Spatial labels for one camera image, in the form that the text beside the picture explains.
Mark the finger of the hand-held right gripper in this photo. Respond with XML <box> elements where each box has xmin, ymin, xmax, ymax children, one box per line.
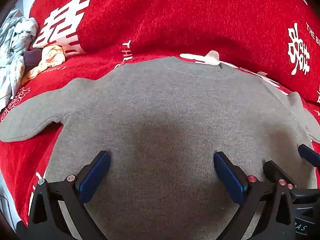
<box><xmin>298</xmin><ymin>144</ymin><xmax>320</xmax><ymax>168</ymax></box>
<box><xmin>262</xmin><ymin>160</ymin><xmax>297</xmax><ymax>191</ymax></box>

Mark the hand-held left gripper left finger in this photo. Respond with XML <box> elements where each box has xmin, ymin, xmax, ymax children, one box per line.
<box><xmin>27</xmin><ymin>151</ymin><xmax>111</xmax><ymax>240</ymax></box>

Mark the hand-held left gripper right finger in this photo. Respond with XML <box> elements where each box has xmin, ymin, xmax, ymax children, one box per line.
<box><xmin>213</xmin><ymin>151</ymin><xmax>298</xmax><ymax>240</ymax></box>

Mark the grey knit sweater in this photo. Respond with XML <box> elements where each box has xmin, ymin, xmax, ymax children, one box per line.
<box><xmin>0</xmin><ymin>56</ymin><xmax>320</xmax><ymax>240</ymax></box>

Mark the red printed bedsheet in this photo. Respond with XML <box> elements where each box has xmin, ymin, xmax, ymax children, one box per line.
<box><xmin>0</xmin><ymin>40</ymin><xmax>320</xmax><ymax>229</ymax></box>

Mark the orange and cream cloth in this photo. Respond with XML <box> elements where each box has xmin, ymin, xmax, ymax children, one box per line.
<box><xmin>20</xmin><ymin>44</ymin><xmax>67</xmax><ymax>86</ymax></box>

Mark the dark purple cloth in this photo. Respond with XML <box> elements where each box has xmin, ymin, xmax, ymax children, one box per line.
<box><xmin>23</xmin><ymin>48</ymin><xmax>43</xmax><ymax>68</ymax></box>

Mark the pale patterned cloth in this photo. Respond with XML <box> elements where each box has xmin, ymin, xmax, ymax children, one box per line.
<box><xmin>0</xmin><ymin>9</ymin><xmax>39</xmax><ymax>108</ymax></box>

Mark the red printed quilt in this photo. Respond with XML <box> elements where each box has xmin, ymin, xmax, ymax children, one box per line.
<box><xmin>29</xmin><ymin>0</ymin><xmax>320</xmax><ymax>103</ymax></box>

